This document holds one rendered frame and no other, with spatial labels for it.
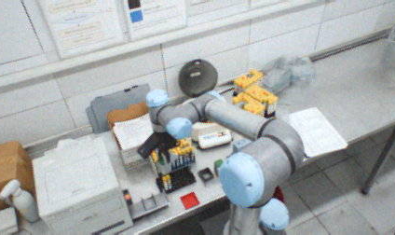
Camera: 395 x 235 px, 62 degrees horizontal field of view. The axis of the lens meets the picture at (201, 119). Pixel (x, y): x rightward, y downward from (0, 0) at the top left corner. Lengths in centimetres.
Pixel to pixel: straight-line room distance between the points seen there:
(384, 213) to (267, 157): 206
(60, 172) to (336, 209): 195
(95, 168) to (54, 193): 16
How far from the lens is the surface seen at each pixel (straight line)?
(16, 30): 155
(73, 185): 130
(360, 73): 234
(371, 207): 276
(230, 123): 98
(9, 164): 166
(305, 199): 264
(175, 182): 156
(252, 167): 74
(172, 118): 106
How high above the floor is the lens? 217
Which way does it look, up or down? 45 degrees down
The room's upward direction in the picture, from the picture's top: 3 degrees counter-clockwise
